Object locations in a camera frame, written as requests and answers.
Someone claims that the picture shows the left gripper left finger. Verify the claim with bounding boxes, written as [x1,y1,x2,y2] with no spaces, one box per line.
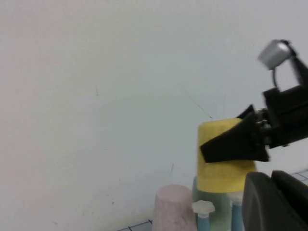
[242,171,308,231]

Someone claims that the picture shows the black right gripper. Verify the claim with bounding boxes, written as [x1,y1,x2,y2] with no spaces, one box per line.
[200,84,308,164]

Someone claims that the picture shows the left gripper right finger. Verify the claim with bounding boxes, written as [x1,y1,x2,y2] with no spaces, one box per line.
[271,170,308,223]

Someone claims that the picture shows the yellow plastic cup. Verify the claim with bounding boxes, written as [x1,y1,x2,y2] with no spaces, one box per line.
[197,117,259,194]

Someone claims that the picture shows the green plastic cup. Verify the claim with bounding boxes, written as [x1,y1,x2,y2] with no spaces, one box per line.
[192,175,231,231]

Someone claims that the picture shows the blue cup stand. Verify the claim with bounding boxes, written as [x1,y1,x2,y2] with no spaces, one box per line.
[192,191,245,231]

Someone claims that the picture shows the pink plastic cup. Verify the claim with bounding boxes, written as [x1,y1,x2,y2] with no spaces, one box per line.
[153,184,198,231]

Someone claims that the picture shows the grey checkered tablecloth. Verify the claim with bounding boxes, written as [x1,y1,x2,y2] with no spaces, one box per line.
[117,169,308,231]

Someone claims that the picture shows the thin grey camera cable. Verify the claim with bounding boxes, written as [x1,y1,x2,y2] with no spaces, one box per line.
[271,64,281,88]

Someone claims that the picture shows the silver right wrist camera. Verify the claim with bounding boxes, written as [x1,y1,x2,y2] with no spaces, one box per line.
[257,39,293,70]

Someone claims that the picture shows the black right camera bracket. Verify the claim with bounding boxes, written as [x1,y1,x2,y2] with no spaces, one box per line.
[286,39,308,87]

